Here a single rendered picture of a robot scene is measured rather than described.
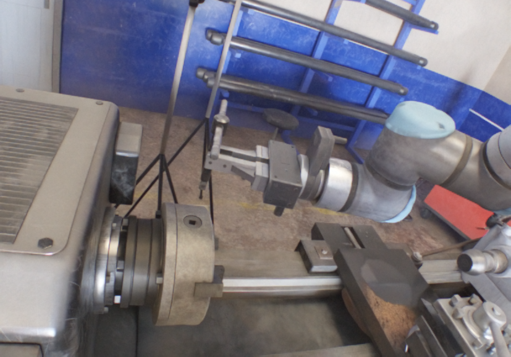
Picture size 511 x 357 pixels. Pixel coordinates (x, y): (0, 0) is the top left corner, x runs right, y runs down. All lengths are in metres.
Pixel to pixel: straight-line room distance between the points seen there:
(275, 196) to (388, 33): 3.92
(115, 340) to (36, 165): 0.64
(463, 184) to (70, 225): 0.54
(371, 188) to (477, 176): 0.16
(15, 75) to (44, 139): 3.37
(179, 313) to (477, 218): 3.41
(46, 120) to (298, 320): 0.97
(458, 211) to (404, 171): 3.31
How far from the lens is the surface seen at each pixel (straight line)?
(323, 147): 0.50
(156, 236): 0.64
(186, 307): 0.63
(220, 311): 1.11
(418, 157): 0.52
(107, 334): 1.05
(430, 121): 0.50
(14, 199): 0.47
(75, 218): 0.44
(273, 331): 1.14
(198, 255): 0.60
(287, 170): 0.51
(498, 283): 1.62
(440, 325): 0.96
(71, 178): 0.50
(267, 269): 1.13
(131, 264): 0.62
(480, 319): 0.94
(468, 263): 1.25
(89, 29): 3.61
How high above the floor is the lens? 1.64
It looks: 29 degrees down
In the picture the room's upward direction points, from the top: 19 degrees clockwise
